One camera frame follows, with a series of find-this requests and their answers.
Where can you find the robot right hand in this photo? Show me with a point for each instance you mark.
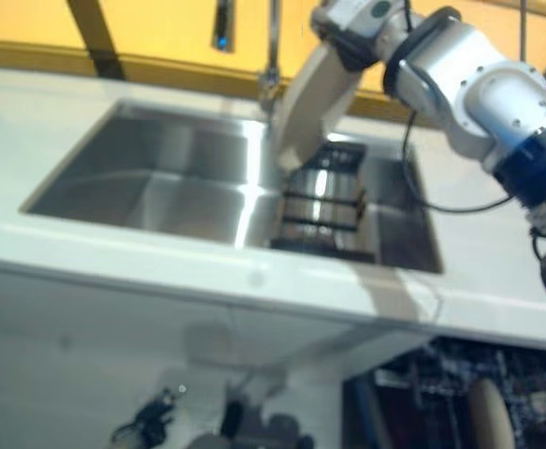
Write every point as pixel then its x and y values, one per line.
pixel 362 23

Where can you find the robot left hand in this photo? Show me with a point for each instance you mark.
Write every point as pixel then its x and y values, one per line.
pixel 151 416

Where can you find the cream round plate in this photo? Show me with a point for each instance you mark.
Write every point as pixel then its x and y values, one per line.
pixel 310 107
pixel 488 416

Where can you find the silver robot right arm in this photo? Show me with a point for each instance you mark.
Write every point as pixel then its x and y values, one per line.
pixel 478 93

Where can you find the white glossy cabinet door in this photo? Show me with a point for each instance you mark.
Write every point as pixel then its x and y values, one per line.
pixel 291 341
pixel 90 355

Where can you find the chrome kitchen faucet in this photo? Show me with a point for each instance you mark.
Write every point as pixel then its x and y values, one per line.
pixel 273 47

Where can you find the black dish drying rack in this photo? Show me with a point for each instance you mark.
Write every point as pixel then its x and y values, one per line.
pixel 324 201

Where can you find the stainless steel sink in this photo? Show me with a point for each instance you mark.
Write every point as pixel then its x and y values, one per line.
pixel 137 178

